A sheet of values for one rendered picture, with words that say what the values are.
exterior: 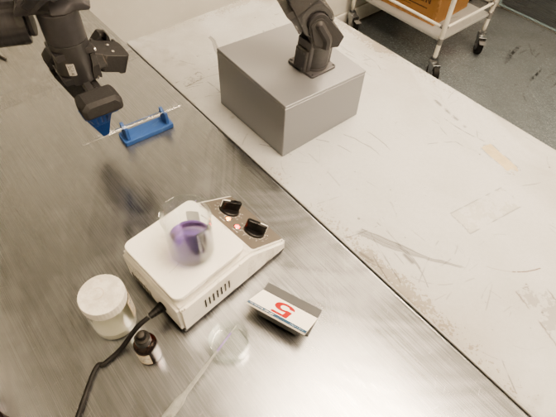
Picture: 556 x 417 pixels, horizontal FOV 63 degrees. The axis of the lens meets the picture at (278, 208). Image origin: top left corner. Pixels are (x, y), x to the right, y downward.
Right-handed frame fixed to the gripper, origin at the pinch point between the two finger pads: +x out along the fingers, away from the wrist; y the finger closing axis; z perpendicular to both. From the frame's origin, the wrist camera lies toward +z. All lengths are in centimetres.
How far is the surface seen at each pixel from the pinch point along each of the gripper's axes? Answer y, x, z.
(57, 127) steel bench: 10.7, 10.6, -5.2
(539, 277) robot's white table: -64, 10, 43
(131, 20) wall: 113, 52, 49
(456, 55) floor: 58, 99, 218
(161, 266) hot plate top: -34.2, 1.6, -4.6
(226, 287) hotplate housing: -39.2, 6.6, 1.8
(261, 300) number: -43.3, 7.6, 4.9
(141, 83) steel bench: 14.3, 10.4, 14.2
